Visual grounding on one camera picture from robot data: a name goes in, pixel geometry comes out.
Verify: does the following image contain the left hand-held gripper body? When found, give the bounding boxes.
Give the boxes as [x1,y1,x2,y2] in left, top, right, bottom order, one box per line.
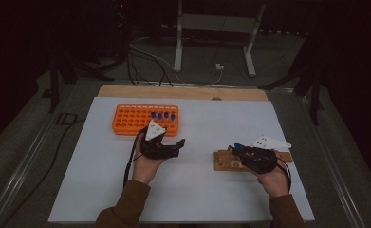
[139,120,178,161]

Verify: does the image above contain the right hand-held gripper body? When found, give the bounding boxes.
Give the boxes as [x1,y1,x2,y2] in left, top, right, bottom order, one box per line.
[240,135,292,175]

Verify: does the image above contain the wooden test tube rack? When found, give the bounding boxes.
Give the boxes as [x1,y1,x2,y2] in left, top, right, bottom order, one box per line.
[213,145,293,173]

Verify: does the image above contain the orange plastic test tube rack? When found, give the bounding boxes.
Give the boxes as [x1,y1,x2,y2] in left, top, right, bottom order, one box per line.
[111,104,180,137]

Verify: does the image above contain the person's left hand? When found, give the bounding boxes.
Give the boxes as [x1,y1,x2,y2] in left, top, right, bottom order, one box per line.
[131,137,168,185]

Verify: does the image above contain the person's right hand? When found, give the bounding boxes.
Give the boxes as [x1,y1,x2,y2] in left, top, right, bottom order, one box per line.
[256,150,290,200]

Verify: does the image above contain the white board mat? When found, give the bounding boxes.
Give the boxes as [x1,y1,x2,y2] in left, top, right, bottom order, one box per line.
[47,96,316,224]

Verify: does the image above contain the black floor stand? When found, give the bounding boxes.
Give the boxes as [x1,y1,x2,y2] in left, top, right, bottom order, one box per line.
[258,63,325,126]
[48,56,115,114]

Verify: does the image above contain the dark equipment tower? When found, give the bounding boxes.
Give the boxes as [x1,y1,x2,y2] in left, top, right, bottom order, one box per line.
[110,0,134,61]

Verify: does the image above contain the grey metal stand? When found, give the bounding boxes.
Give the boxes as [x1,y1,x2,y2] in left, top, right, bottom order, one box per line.
[173,0,267,78]

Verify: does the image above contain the left hand-held gripper cable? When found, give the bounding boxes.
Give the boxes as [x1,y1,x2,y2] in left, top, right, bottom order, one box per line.
[122,127,146,188]

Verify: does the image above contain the hand-held gripper cable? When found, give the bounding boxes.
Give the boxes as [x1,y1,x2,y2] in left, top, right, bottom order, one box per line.
[276,156,293,193]
[122,127,146,188]

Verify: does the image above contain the right hand-held gripper cable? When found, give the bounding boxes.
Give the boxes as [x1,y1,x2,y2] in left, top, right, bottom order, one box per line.
[276,156,293,193]

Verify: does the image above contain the black floor cables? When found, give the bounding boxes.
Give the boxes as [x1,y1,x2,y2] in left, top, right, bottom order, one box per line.
[125,44,175,88]

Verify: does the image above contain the long black cable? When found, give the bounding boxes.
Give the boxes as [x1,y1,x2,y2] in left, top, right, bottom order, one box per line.
[0,118,86,228]

